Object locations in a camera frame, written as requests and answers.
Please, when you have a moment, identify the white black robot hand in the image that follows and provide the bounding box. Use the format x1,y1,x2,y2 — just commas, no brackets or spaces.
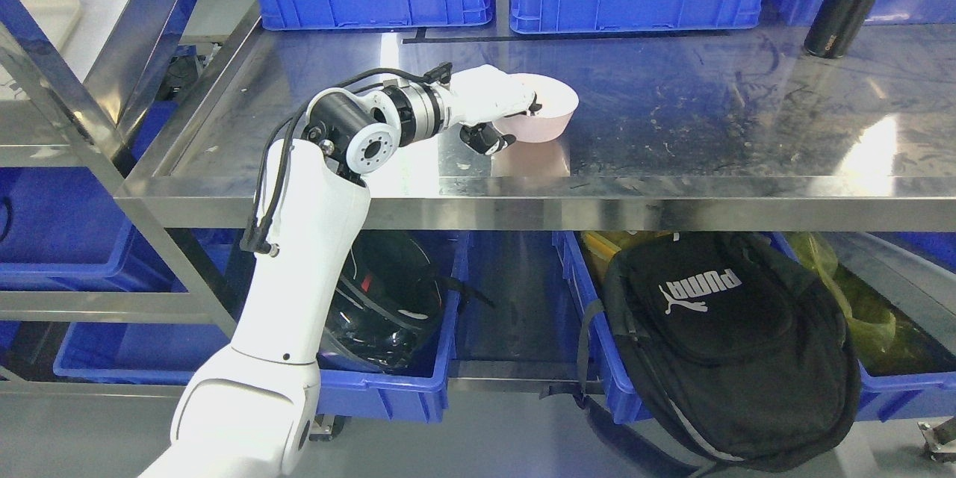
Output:
432,65,541,155

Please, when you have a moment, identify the pink plastic bowl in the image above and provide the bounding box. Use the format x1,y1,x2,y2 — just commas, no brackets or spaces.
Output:
492,73,578,143

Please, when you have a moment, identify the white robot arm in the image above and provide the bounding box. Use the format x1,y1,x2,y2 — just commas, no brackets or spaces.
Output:
141,104,400,477

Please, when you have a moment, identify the steel shelf rack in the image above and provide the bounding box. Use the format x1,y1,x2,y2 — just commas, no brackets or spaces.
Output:
2,0,239,395

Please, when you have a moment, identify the blue bin left shelf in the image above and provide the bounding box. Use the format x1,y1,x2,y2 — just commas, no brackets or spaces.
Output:
0,101,240,294

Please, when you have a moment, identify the black helmet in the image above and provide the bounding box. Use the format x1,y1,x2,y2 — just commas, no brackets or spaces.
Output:
317,229,495,375

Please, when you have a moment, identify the blue bin with helmet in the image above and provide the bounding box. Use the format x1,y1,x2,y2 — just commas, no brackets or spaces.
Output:
317,231,474,423

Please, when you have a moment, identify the black puma backpack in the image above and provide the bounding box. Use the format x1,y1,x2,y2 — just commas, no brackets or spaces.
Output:
571,231,861,477

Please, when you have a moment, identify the steel work table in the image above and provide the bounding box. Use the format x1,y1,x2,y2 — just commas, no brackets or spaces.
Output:
114,4,956,397

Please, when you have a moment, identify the cream plastic tray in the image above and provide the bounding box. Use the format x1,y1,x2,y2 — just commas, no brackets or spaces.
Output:
1,0,83,102

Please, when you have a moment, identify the yellow plastic bag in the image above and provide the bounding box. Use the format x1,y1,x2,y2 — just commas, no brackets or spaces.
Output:
784,231,901,375

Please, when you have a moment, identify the blue bin with backpack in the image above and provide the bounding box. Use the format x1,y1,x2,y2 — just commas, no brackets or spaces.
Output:
552,231,955,424

